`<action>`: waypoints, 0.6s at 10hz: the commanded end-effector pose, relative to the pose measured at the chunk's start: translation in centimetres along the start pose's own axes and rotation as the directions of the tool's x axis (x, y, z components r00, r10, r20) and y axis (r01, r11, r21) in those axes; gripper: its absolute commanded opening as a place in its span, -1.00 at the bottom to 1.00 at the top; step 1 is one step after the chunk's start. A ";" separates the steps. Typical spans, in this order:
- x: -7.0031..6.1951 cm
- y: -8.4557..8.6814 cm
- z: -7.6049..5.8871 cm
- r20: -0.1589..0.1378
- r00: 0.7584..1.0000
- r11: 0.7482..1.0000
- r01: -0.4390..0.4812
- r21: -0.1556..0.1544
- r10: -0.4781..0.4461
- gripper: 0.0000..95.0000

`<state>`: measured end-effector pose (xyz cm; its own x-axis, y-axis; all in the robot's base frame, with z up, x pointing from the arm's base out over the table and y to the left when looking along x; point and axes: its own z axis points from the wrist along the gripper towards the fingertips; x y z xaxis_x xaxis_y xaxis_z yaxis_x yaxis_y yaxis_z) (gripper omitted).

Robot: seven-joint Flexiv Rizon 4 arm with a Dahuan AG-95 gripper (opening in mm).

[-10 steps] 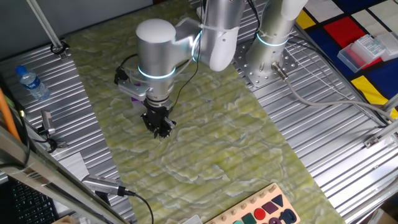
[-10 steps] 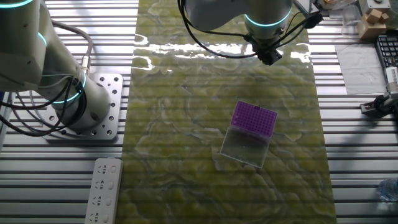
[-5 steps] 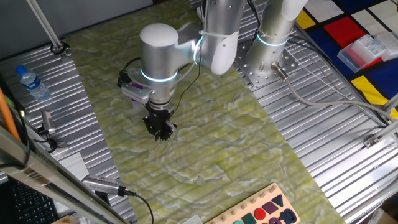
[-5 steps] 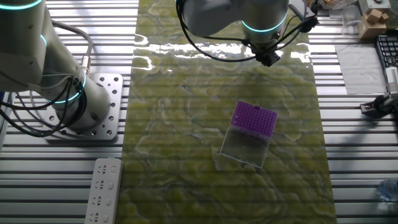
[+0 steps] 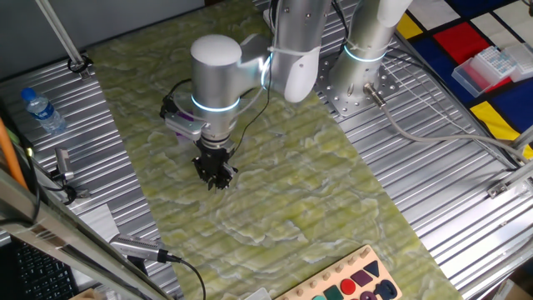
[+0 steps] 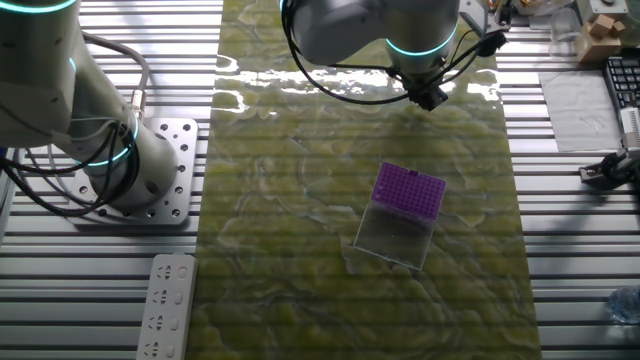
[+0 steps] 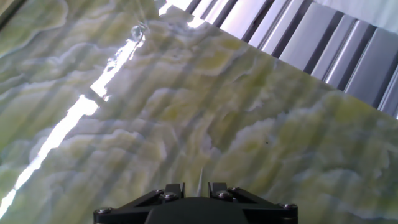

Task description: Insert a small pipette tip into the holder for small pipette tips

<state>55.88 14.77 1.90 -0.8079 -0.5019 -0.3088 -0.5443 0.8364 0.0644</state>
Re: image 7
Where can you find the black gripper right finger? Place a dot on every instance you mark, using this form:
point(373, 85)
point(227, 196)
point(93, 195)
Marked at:
point(258, 208)

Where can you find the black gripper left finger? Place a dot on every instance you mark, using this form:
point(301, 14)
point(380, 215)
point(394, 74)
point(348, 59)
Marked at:
point(136, 207)

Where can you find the small clear pipette tip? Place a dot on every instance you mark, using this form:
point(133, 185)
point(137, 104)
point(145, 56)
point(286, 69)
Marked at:
point(200, 186)

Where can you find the green marble pattern mat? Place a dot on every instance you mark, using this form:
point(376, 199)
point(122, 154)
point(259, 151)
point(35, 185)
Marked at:
point(217, 109)

